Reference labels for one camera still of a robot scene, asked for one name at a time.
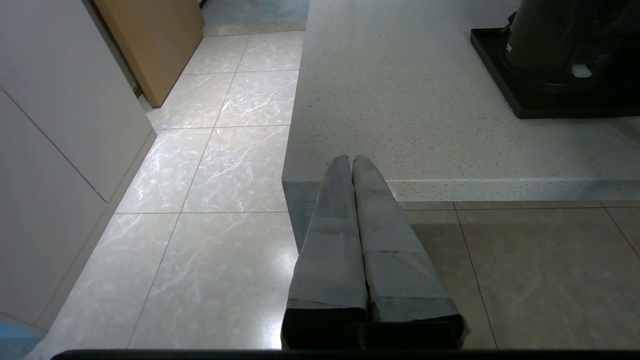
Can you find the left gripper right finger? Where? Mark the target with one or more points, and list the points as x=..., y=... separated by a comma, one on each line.
x=400, y=260

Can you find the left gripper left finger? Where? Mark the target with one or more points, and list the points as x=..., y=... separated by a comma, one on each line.
x=330, y=250

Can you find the black electric kettle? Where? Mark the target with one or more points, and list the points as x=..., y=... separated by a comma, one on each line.
x=565, y=35

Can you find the black round kettle base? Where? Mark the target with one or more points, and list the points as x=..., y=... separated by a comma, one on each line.
x=540, y=86

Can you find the black rectangular serving tray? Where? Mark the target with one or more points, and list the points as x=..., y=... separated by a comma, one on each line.
x=530, y=102

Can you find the light wooden door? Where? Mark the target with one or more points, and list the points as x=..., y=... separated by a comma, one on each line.
x=155, y=40

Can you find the light blue floor object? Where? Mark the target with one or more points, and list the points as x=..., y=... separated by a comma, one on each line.
x=17, y=340

